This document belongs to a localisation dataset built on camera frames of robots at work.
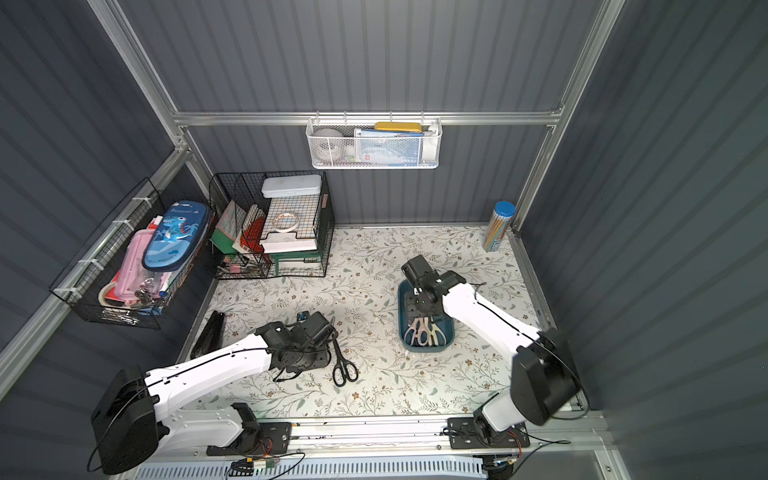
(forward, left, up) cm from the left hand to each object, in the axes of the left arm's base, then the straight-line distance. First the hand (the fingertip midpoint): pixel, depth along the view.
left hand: (322, 359), depth 81 cm
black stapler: (+8, +35, -4) cm, 36 cm away
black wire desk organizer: (+38, +19, +15) cm, 45 cm away
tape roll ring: (+38, +14, +15) cm, 44 cm away
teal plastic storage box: (+12, -22, -1) cm, 25 cm away
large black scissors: (-1, -6, -6) cm, 8 cm away
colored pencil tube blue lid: (+43, -56, +9) cm, 71 cm away
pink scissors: (+10, -27, -3) cm, 29 cm away
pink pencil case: (+10, +40, +25) cm, 49 cm away
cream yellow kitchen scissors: (+10, -31, -5) cm, 33 cm away
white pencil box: (+54, +15, +17) cm, 59 cm away
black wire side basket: (+5, +45, +28) cm, 53 cm away
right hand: (+13, -28, +6) cm, 32 cm away
